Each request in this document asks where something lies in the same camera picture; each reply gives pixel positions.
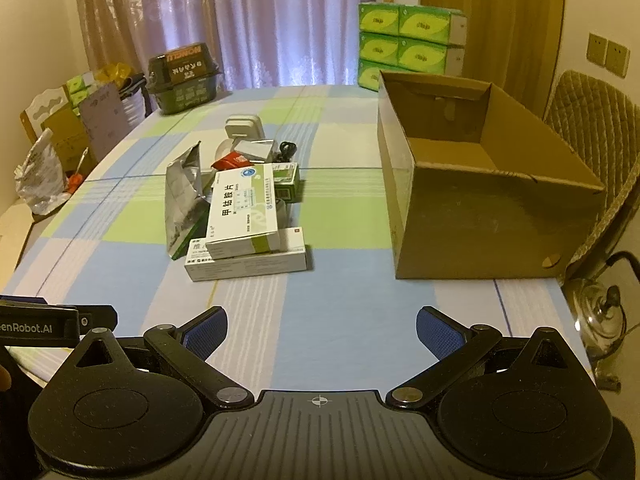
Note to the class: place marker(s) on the wooden door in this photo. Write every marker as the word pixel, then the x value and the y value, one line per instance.
pixel 512 43

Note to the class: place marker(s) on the white night light plug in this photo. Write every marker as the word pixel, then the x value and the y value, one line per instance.
pixel 244 126

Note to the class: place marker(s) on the white device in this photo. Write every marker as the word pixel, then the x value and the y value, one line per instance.
pixel 257 151

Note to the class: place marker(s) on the red snack packet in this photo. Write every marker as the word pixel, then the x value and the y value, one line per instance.
pixel 232 160

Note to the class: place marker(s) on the purple curtain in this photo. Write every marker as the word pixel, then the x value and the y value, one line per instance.
pixel 257 43

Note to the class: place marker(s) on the silver foil bag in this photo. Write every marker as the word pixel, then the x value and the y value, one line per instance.
pixel 185 206

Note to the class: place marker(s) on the glass kettle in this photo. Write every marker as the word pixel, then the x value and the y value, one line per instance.
pixel 600 319

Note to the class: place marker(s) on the stack of green tissue packs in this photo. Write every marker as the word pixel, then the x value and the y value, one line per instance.
pixel 406 38

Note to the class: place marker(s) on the wall power sockets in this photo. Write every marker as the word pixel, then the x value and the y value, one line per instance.
pixel 609 54

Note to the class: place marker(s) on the orange handled screwdriver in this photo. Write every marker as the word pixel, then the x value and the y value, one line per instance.
pixel 75 180

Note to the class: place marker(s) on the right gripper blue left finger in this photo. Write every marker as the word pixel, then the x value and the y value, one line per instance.
pixel 181 352

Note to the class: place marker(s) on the brown cardboard pieces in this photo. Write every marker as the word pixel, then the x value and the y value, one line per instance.
pixel 100 125

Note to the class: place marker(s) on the white plastic bag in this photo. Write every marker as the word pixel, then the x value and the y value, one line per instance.
pixel 40 180

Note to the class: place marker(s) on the quilted brown chair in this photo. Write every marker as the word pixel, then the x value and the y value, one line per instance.
pixel 601 124

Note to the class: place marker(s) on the green white carton box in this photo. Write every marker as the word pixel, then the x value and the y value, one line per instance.
pixel 286 181

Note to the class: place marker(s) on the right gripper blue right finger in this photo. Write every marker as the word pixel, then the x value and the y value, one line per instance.
pixel 460 350

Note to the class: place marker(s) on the dark green food container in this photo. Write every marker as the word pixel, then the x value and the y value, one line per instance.
pixel 183 78

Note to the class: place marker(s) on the long white medicine box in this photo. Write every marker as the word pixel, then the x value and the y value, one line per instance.
pixel 291 257

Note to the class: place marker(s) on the large cardboard box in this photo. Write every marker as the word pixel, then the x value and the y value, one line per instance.
pixel 476 185

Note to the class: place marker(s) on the white green medicine box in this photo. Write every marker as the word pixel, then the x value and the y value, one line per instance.
pixel 243 216

